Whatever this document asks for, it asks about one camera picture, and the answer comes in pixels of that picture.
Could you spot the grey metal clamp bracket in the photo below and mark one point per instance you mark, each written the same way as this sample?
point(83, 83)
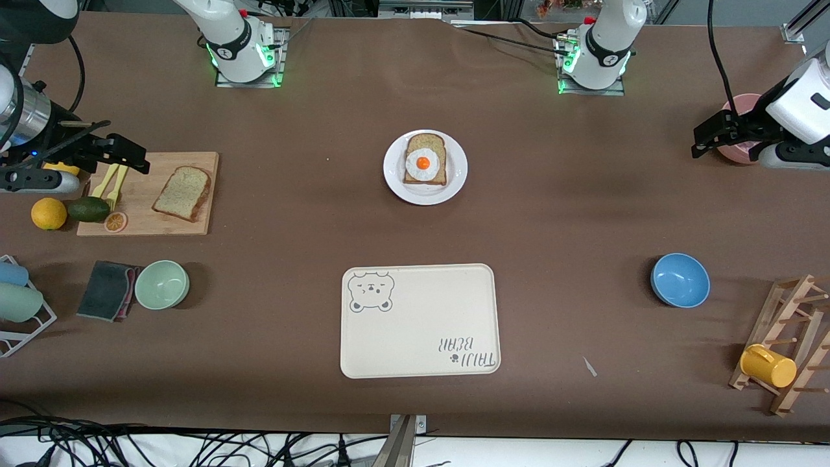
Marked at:
point(399, 447)

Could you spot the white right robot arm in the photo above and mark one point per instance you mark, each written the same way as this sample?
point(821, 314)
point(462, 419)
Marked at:
point(237, 39)

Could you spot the pale green bowl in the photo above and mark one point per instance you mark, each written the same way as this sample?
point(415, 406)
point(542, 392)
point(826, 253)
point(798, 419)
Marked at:
point(162, 285)

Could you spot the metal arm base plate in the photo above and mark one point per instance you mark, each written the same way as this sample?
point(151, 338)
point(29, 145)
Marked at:
point(279, 65)
point(616, 91)

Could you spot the yellow lemon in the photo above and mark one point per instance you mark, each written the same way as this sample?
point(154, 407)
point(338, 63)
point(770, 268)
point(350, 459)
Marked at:
point(65, 170)

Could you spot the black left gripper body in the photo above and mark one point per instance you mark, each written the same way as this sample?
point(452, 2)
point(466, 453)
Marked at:
point(751, 125)

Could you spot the toy orange slice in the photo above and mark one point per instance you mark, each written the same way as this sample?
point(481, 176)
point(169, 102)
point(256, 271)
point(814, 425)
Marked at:
point(116, 222)

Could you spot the yellow plastic knife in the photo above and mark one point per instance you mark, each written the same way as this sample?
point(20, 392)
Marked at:
point(98, 189)

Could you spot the yellow plastic fork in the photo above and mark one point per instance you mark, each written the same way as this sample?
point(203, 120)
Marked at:
point(115, 194)

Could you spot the grey metal box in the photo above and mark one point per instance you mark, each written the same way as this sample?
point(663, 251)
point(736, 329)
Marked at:
point(425, 8)

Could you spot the dark grey folded cloth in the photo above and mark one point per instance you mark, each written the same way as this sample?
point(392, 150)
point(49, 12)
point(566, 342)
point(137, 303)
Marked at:
point(104, 292)

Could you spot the aluminium corner profile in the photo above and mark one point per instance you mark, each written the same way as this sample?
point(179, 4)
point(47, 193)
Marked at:
point(796, 29)

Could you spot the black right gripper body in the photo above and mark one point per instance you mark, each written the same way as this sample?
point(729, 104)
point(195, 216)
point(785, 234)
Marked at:
point(67, 145)

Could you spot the light blue cup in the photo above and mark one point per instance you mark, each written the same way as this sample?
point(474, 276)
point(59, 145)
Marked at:
point(11, 274)

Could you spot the pale green cup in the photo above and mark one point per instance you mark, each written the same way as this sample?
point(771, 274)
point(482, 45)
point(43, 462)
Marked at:
point(18, 303)

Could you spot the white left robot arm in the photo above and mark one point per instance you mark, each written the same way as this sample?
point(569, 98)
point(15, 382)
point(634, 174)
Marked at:
point(606, 45)

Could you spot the wooden mug rack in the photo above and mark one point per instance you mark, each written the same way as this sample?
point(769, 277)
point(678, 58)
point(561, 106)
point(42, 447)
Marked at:
point(788, 305)

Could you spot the cream bear print tray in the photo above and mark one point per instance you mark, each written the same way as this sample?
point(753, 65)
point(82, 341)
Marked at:
point(421, 324)

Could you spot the small white paper scrap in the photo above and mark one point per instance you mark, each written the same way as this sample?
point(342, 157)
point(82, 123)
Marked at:
point(589, 366)

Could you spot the pink bowl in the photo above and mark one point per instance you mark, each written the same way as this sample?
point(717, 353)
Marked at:
point(739, 104)

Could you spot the toy fried egg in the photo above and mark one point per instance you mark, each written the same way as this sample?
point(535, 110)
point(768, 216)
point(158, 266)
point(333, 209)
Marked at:
point(423, 162)

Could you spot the wooden cutting board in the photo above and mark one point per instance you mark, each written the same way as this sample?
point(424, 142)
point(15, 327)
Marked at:
point(162, 225)

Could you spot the dark green avocado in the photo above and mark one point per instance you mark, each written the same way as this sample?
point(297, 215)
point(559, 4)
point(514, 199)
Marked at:
point(89, 209)

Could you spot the yellow mug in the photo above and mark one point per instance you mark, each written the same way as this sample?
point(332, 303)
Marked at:
point(768, 366)

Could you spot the round white plate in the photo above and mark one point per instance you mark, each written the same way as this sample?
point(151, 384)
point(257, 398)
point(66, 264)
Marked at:
point(457, 170)

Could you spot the blue bowl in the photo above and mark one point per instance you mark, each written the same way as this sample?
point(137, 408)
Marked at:
point(679, 280)

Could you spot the round yellow citrus fruit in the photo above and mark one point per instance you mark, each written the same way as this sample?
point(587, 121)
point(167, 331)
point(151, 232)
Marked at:
point(48, 214)

